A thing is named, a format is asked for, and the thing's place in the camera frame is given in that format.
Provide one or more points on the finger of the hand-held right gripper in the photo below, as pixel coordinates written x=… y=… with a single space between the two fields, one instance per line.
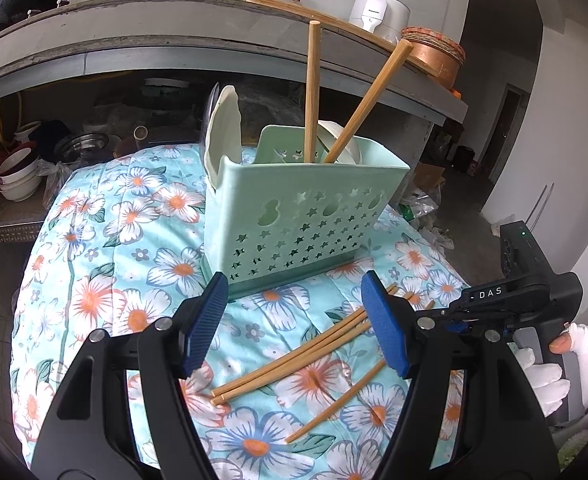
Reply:
x=444 y=316

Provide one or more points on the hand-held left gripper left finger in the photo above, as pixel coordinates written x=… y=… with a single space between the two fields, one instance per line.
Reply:
x=204 y=320

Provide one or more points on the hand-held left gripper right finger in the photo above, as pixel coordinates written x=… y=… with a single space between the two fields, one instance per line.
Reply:
x=386 y=325

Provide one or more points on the bundle of bamboo chopsticks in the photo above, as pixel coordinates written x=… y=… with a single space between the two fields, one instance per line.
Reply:
x=294 y=365

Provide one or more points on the green plastic utensil holder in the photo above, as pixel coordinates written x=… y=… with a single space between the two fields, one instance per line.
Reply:
x=299 y=230

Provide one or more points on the bamboo chopstick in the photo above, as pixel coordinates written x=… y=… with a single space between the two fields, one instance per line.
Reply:
x=312 y=90
x=369 y=105

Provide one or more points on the person's right hand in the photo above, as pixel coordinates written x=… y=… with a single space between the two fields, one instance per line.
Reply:
x=544 y=377

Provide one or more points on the floral blue blanket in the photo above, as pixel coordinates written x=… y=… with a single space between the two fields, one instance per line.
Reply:
x=124 y=285

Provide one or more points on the pile of plastic bags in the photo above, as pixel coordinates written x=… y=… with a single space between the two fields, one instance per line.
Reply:
x=424 y=215

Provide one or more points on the cardboard box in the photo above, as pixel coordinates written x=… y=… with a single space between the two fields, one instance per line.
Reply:
x=430 y=176

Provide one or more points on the steel basin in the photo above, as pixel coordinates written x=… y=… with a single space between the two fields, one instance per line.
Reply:
x=86 y=147

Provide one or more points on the small orange object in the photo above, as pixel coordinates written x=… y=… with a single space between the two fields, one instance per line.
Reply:
x=455 y=93

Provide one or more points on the stack of white bowls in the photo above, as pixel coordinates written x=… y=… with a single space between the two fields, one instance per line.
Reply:
x=19 y=177

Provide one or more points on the copper inner pot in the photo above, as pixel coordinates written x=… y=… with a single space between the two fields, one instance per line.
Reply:
x=436 y=62

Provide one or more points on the concrete kitchen counter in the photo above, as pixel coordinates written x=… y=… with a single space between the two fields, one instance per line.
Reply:
x=174 y=35

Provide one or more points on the white electric appliance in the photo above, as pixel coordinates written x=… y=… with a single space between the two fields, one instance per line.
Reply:
x=379 y=15

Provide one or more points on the wooden cutting board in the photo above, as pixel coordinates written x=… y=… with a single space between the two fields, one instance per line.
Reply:
x=334 y=15

